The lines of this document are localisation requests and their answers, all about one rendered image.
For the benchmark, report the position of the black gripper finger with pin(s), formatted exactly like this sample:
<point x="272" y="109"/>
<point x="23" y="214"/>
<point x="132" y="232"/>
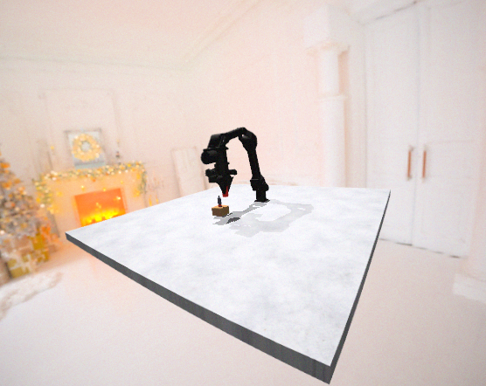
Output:
<point x="223" y="185"/>
<point x="229" y="182"/>

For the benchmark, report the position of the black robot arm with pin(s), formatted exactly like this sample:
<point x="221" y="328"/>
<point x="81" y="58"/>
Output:
<point x="216" y="152"/>

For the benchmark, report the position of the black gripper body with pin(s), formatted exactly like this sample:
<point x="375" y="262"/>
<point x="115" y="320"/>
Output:
<point x="223" y="172"/>

